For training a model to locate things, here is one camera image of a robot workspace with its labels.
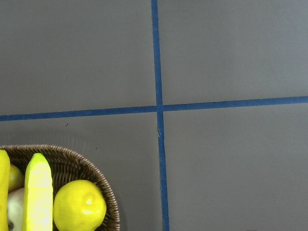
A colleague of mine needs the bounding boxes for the yellow lemon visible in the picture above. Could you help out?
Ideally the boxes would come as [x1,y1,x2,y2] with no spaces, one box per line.
[53,180,107,231]

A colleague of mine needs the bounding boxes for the pale pink apple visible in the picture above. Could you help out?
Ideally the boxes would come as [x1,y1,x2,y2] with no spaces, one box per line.
[7,188,25,231]

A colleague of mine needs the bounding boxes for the pale yellow pear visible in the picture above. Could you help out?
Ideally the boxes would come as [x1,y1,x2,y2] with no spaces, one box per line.
[8,164,24,193]

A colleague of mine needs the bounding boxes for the brown wicker basket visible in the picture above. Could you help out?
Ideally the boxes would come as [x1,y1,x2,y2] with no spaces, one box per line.
[0,144,121,231]

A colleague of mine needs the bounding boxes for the yellow banana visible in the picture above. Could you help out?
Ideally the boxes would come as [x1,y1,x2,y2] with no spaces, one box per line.
[22,153,53,231]
[0,150,10,231]

